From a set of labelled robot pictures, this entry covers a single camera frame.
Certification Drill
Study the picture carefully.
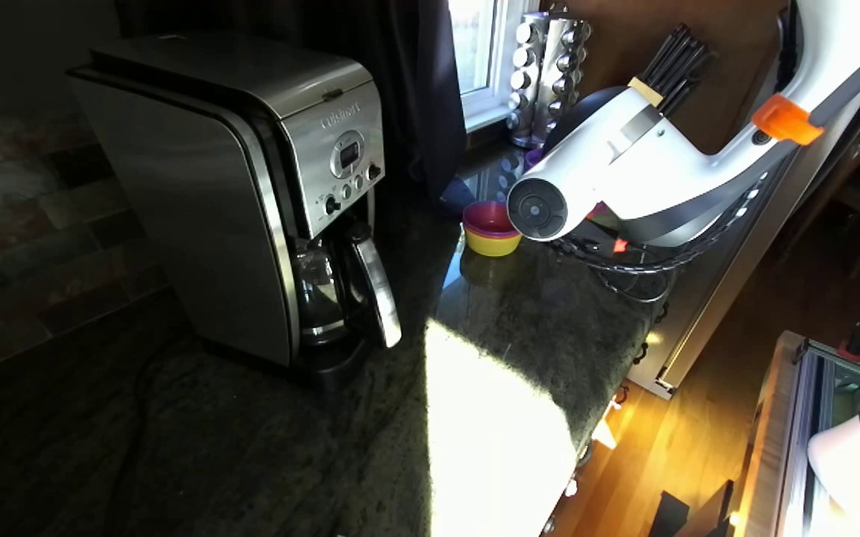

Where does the stainless steel refrigerator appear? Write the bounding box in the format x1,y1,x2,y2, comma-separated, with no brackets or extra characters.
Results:
627,40,860,399

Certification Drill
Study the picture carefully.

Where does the silver drip coffee maker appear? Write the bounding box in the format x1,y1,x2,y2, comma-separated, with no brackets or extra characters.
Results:
70,34,410,385

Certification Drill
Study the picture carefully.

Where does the metal spice jar carousel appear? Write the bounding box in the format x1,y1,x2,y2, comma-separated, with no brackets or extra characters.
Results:
506,7,591,153

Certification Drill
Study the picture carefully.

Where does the orange cable clamp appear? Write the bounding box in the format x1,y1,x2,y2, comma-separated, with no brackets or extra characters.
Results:
751,92,828,150

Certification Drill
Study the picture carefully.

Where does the oven with glass door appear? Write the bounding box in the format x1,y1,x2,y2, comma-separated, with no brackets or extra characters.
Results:
737,332,860,537

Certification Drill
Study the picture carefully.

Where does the yellow plastic bowl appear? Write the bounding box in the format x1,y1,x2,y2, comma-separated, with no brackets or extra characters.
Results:
464,226,527,262

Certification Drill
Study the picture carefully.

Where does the glass carafe with silver handle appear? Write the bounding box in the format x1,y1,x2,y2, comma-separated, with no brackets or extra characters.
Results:
292,234,406,353

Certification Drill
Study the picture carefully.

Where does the black cable bundle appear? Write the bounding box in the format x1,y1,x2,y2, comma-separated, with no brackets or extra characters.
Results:
552,220,697,307

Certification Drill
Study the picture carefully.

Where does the white framed window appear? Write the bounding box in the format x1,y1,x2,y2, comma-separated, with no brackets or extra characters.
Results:
444,0,545,138

